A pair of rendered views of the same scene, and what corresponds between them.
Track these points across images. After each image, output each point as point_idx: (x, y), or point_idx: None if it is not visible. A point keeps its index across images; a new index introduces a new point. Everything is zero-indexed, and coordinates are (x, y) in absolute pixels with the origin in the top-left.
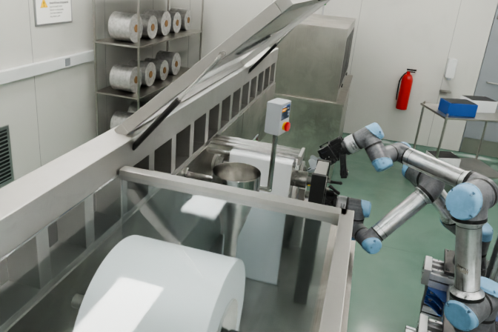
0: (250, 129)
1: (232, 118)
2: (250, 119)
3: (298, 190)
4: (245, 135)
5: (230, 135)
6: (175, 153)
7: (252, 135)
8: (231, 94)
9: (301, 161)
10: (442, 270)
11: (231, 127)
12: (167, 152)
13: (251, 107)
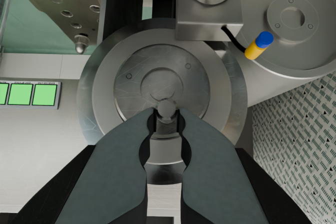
0: (22, 141)
1: (166, 216)
2: (33, 170)
3: None
4: (64, 140)
5: (179, 183)
6: None
7: (6, 121)
8: None
9: (174, 167)
10: None
11: (178, 201)
12: None
13: (25, 198)
